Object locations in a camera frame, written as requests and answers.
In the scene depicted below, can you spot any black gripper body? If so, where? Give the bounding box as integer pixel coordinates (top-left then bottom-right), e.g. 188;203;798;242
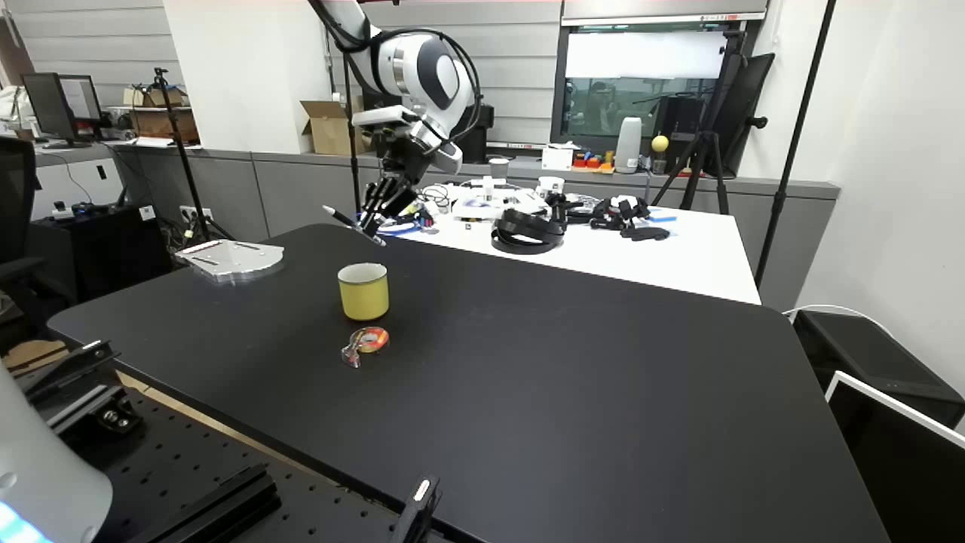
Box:
378;121;447;200

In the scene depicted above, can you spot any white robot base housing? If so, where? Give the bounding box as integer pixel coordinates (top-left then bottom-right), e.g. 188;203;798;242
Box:
0;363;116;543

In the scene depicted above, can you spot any yellow mug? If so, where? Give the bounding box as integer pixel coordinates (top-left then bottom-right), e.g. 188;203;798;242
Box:
334;259;391;326

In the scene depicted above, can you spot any upright black stand pole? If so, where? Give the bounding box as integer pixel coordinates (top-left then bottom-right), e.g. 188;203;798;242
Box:
337;50;366;222

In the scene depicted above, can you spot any black box computer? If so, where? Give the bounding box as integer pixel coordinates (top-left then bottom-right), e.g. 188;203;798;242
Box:
457;103;498;166

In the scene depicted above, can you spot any white parts clutter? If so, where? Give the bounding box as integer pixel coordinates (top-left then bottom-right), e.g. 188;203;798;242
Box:
419;175;566;228

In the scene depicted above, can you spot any small open cardboard box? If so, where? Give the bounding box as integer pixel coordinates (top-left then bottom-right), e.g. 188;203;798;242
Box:
300;96;357;160

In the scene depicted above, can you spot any grey partition counter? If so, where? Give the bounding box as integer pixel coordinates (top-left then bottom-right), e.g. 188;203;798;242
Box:
107;139;842;314

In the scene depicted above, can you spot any orange wrapped candy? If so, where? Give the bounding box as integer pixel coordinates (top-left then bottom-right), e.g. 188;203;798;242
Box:
337;322;391;371

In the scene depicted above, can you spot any black headset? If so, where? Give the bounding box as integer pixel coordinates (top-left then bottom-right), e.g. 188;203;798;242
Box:
490;205;570;257

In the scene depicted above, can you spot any silver metal mounting plate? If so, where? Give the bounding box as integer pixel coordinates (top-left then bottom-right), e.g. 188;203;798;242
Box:
174;236;289;290

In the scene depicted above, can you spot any small white box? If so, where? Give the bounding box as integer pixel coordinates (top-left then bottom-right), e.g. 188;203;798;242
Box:
541;144;579;173

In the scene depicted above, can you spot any thin black tripod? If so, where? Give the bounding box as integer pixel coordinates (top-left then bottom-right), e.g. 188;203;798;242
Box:
147;67;231;247

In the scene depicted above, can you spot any white cylinder speaker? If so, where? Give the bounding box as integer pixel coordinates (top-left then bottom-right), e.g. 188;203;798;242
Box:
612;114;645;175

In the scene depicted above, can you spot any brown wooden box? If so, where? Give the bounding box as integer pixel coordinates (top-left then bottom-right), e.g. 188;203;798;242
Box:
126;103;203;144

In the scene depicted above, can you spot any glass window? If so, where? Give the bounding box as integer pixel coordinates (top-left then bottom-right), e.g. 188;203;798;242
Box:
549;18;751;158

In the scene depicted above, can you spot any black low cabinet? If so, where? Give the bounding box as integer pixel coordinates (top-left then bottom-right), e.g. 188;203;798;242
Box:
27;203;174;305

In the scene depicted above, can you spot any white table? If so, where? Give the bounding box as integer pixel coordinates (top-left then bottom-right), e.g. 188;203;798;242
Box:
354;194;767;307

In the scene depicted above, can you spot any black clamp with silver tip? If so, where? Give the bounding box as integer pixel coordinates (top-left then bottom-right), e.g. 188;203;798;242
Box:
390;476;440;543

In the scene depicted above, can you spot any black perforated breadboard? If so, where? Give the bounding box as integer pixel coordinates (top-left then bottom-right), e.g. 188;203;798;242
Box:
57;386;461;543

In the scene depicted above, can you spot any small dark desk monitor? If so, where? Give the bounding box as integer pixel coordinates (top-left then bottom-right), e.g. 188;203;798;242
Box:
20;69;107;144

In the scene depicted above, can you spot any black tilted panel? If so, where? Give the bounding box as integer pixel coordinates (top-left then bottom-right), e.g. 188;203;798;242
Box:
652;52;778;182

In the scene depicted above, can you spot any black office chair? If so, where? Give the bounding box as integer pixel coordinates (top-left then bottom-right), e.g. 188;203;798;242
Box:
0;134;49;342

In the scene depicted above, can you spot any slanted black stand pole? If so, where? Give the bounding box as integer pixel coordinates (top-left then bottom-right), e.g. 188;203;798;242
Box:
751;0;839;290

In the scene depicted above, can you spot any black case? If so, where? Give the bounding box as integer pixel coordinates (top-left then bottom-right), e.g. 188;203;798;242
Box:
789;307;965;433

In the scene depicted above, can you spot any white-edged black panel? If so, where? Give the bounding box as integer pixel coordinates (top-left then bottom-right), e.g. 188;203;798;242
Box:
824;368;965;543

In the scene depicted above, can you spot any blue cable coil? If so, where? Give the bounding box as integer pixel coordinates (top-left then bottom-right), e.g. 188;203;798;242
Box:
380;205;436;242

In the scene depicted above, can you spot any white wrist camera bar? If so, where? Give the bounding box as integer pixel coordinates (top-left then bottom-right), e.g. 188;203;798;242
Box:
350;103;417;129

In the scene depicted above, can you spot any black cable bundle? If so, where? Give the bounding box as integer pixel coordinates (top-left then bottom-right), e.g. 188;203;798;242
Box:
586;194;673;246

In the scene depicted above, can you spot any black camera tripod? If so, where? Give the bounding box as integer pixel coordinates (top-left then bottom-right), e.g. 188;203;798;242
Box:
649;28;771;218

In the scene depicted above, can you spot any black rail block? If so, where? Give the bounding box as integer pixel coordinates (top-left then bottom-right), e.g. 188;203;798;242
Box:
147;466;284;543

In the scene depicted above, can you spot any black metal bracket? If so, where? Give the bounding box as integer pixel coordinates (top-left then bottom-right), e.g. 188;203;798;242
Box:
15;339;145;437

